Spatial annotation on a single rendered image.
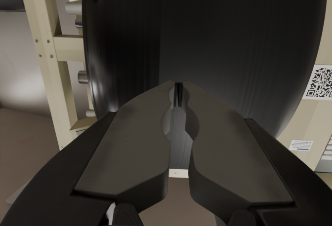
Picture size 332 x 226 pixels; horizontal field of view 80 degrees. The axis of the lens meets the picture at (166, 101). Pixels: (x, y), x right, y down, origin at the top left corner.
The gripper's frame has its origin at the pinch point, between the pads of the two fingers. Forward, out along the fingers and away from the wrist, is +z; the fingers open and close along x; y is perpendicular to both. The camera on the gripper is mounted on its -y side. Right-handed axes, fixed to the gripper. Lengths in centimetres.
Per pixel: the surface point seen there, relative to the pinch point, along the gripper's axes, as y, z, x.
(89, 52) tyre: 2.5, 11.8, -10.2
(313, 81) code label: 12.1, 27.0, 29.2
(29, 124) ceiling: 296, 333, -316
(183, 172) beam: 68, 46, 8
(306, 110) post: 18.8, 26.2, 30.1
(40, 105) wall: 272, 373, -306
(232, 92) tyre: 5.0, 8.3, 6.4
